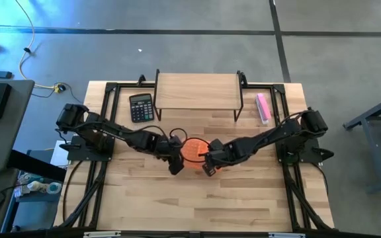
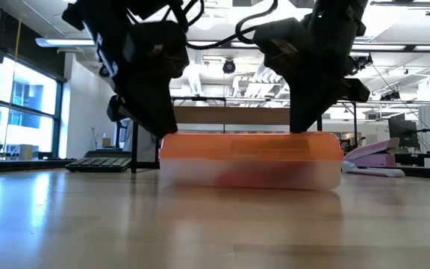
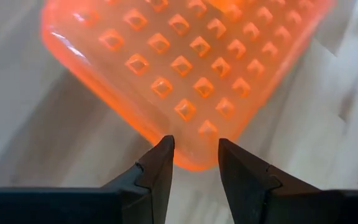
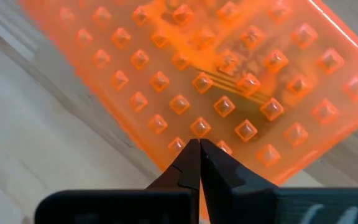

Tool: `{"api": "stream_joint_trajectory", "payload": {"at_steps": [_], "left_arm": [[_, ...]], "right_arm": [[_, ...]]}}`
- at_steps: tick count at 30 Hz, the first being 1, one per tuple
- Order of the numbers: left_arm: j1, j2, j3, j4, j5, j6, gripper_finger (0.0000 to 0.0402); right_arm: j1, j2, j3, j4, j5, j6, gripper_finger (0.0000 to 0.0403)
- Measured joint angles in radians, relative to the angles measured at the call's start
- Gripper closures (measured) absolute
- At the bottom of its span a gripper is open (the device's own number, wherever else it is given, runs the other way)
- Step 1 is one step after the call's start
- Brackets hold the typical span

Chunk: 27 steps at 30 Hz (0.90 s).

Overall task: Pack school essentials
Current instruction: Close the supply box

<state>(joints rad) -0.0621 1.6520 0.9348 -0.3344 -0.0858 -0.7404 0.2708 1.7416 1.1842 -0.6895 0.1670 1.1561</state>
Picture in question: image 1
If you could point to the pink eraser block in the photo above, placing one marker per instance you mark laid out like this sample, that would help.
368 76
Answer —
264 106

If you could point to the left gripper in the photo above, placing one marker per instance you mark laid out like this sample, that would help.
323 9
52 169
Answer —
176 167

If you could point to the wooden riser shelf black legs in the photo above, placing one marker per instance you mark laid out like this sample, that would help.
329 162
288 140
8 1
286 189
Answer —
197 91

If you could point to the grey metal cart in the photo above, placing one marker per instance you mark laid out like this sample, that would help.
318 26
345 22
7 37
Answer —
372 148

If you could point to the black calculator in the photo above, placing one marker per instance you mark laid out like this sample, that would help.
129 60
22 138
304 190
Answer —
141 110

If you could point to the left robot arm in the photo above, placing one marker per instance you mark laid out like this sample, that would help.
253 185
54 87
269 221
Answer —
111 132

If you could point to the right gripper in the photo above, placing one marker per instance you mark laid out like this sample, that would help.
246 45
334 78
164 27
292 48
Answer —
208 168

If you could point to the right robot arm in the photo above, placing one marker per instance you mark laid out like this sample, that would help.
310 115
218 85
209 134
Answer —
263 139

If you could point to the silver metal bracket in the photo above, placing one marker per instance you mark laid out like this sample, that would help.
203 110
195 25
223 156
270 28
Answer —
102 234
287 235

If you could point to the black metal table frame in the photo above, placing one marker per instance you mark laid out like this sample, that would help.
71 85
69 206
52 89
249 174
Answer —
260 86

